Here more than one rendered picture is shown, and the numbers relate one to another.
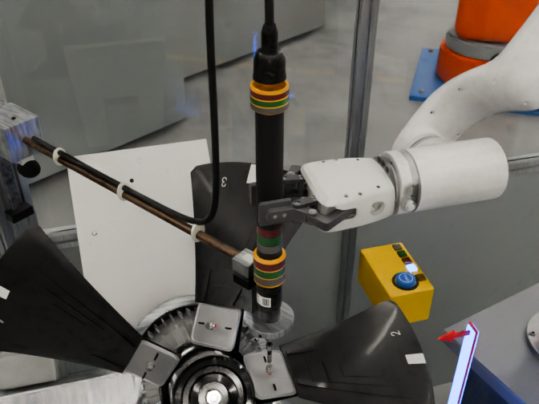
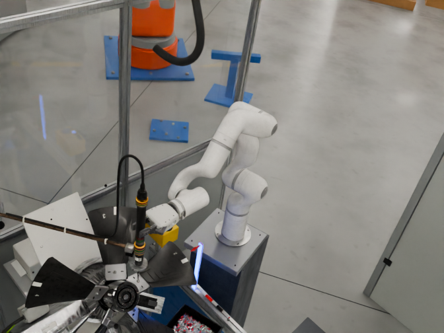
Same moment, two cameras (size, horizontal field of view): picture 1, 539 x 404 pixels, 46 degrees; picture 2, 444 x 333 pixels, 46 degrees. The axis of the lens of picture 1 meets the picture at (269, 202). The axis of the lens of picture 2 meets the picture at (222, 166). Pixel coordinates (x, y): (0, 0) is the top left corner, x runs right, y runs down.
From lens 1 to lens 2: 1.25 m
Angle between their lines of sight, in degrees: 27
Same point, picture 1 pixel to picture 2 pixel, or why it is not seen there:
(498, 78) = (201, 171)
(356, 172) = (164, 211)
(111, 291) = not seen: hidden behind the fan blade
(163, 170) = (63, 211)
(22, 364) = (35, 310)
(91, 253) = (42, 256)
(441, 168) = (190, 203)
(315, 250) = not seen: hidden behind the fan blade
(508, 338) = (209, 238)
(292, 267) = not seen: hidden behind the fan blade
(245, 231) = (119, 234)
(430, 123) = (180, 184)
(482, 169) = (201, 200)
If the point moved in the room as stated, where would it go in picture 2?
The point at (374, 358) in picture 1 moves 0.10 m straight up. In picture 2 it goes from (171, 265) to (172, 250)
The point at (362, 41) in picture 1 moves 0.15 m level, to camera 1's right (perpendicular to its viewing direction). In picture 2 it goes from (124, 120) to (152, 115)
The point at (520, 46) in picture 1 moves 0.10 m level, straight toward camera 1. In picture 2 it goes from (207, 160) to (209, 178)
